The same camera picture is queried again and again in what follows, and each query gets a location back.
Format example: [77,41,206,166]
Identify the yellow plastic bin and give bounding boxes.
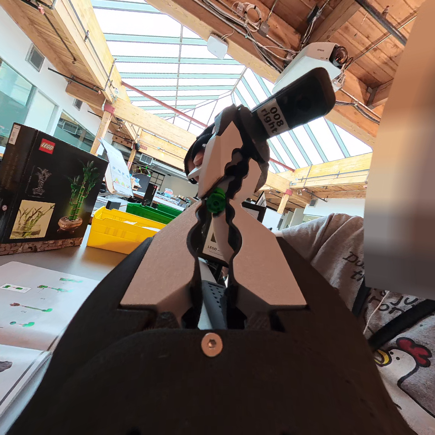
[87,206,167,255]

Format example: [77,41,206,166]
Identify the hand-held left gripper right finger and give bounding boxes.
[222,201,309,329]

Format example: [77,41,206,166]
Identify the white ceiling projector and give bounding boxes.
[272,41,350,96]

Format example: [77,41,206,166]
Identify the person in grey printed sweatshirt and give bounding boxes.
[277,212,435,435]

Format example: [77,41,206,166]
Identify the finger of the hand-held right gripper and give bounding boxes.
[197,122,243,201]
[224,153,266,204]

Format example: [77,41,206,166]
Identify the black strap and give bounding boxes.
[369,298,435,351]

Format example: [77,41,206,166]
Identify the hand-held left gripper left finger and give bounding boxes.
[120,201,206,329]

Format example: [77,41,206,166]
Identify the black perforated panel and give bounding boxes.
[201,279,227,329]

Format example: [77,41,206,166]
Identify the green round toy brick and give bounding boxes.
[207,188,226,214]

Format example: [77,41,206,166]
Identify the green plastic bin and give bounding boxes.
[126,202,184,225]

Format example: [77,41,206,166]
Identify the white instruction booklet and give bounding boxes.
[0,261,102,413]

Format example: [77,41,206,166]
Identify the black and white card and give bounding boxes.
[202,219,232,263]

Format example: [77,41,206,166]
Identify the white wireless access point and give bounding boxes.
[207,34,228,59]

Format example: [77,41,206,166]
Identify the white flip chart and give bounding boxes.
[99,138,134,198]

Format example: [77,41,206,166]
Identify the black toy set box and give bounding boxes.
[0,122,109,255]

